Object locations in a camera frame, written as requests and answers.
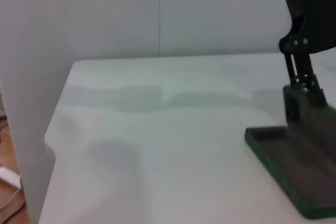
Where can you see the white power strip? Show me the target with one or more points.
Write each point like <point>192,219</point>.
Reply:
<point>8,175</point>

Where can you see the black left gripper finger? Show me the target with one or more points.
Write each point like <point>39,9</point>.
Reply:
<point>303,72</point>

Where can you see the green glasses case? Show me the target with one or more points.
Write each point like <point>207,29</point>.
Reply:
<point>288,161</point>

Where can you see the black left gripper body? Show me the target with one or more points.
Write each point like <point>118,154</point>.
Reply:
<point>312,11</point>

